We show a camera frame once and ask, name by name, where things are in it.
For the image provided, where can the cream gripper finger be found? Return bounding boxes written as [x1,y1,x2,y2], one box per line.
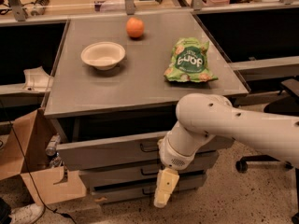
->
[153,190,171,208]

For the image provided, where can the grey top drawer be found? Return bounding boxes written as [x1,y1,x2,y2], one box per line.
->
[50,119,235,172]

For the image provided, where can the grey drawer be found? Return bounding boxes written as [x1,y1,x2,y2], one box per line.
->
[50,119,235,172]
[78,150,220,189]
[91,171,207,203]

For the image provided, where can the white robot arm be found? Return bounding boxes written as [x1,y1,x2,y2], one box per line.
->
[154,93,299,208]

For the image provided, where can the grey bottom drawer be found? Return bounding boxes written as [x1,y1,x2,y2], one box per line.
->
[91,171,207,203]

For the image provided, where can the grey middle drawer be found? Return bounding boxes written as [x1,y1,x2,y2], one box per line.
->
[78,150,220,189]

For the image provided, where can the grey drawer cabinet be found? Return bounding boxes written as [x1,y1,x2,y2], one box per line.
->
[40,10,250,205]

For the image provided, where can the green snack bag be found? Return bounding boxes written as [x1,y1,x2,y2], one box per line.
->
[164,37,218,83]

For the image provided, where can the metal can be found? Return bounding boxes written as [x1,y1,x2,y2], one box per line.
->
[45,134,61,157]

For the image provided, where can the white shoe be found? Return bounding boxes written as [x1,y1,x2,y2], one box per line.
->
[9,203,45,224]

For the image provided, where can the white paper bowl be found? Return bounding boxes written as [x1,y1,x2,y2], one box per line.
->
[80,42,125,71]

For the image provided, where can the black office chair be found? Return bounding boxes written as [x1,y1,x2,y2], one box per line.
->
[235,77,299,224]

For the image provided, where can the brown cardboard box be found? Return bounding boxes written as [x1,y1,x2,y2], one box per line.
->
[0,110,87,205]

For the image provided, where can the orange fruit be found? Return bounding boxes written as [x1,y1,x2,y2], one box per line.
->
[126,18,144,38]

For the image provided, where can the white plastic part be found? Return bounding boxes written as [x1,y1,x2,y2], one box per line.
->
[22,66,54,92]

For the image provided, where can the black white handheld device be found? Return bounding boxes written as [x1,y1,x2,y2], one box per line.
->
[31,0,50,16]

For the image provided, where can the black floor cable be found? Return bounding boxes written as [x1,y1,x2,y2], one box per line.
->
[0,100,78,224]

